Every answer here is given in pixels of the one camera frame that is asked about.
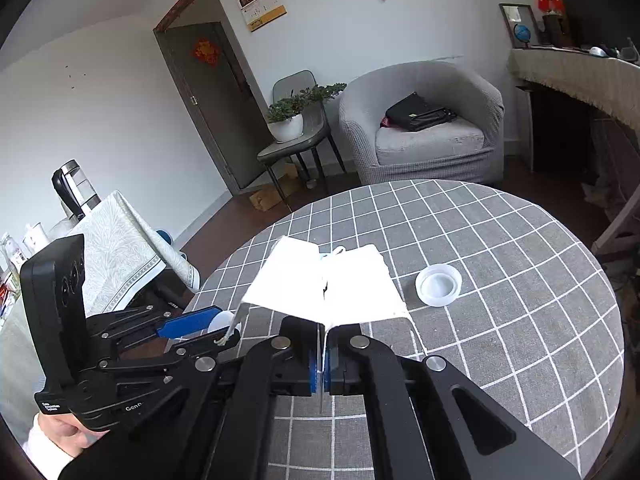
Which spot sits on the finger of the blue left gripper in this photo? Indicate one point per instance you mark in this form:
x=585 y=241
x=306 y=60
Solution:
x=188 y=323

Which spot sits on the person's left hand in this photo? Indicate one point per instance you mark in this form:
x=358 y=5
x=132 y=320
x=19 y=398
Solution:
x=68 y=433

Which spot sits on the grey armchair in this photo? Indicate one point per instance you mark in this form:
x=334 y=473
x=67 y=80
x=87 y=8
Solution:
x=470 y=148

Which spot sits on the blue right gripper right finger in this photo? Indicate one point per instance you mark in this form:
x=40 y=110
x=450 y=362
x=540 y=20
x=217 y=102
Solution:
x=326 y=371

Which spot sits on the black monitor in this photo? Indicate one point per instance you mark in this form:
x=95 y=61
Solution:
x=608 y=22

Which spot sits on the electric kettle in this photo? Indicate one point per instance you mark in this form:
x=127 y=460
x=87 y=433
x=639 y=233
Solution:
x=74 y=190

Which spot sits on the potted green plant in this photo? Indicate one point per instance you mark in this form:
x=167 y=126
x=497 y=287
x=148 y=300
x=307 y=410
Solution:
x=285 y=117

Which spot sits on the grey door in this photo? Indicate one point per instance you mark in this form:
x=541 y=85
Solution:
x=224 y=102

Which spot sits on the white patterned tablecloth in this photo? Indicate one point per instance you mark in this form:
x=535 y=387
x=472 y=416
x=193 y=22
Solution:
x=123 y=254

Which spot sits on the red door decoration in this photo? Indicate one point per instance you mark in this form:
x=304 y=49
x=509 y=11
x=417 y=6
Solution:
x=207 y=52

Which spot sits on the torn white cardboard box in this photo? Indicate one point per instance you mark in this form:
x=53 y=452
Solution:
x=341 y=288

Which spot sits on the grey dining chair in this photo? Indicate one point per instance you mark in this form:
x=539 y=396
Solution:
x=316 y=129

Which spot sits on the grey checked tablecloth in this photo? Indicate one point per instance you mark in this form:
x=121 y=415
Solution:
x=493 y=283

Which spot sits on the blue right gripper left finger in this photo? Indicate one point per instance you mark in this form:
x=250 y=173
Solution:
x=313 y=371

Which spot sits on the wall calendar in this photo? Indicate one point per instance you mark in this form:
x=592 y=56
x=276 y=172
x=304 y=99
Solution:
x=258 y=13

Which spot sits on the black handbag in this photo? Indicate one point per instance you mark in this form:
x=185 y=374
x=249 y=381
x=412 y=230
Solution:
x=414 y=114

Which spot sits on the white plastic lid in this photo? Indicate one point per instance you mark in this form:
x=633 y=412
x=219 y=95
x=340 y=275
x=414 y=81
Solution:
x=438 y=285

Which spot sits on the flat cardboard box on floor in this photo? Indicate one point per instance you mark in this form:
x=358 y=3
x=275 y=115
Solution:
x=268 y=196

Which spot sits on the small blue globe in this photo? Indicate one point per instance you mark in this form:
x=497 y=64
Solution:
x=522 y=34

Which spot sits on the beige fringed table runner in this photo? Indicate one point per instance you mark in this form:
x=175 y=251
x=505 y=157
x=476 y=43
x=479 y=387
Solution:
x=610 y=84

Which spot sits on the framed picture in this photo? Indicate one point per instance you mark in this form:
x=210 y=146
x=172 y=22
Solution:
x=520 y=13

